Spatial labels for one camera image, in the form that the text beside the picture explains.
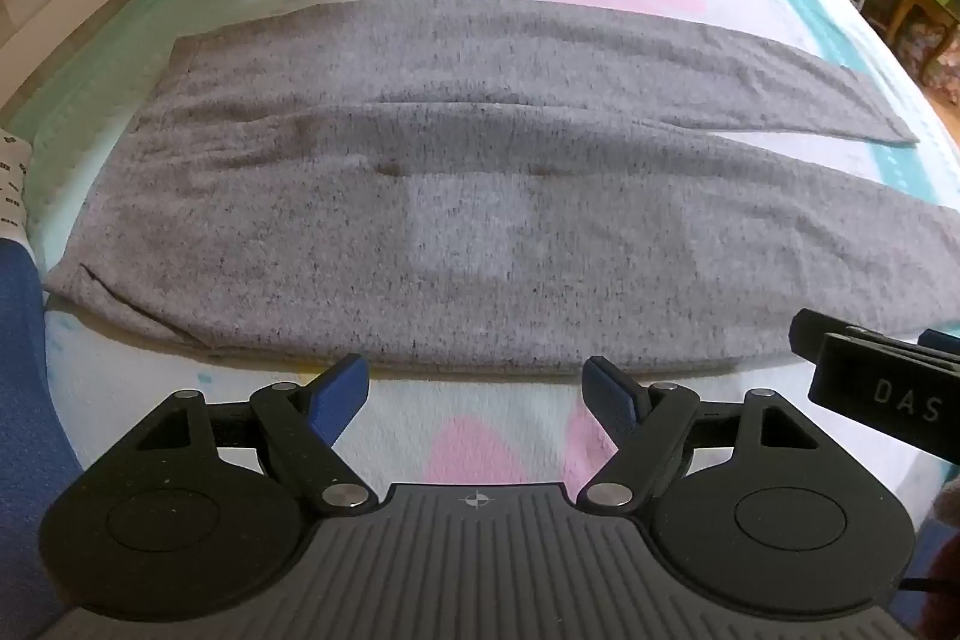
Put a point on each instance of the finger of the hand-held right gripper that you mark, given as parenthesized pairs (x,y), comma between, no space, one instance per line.
(937,340)
(808,332)

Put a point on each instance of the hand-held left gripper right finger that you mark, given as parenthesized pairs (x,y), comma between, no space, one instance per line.
(609,396)

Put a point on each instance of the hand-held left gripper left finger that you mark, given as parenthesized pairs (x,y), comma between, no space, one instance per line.
(341,396)

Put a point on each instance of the grey knit pants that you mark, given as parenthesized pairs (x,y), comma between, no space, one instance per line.
(480,197)

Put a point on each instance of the person's right hand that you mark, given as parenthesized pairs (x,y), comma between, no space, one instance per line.
(949,550)

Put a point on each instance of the pink floral fabric bundle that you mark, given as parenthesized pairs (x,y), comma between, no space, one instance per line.
(941,63)

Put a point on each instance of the blue cloth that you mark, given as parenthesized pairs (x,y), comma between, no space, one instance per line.
(30,422)

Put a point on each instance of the wooden chair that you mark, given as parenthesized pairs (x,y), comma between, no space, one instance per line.
(911,10)

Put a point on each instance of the person's white printed clothing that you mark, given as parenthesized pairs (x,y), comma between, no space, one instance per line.
(11,183)

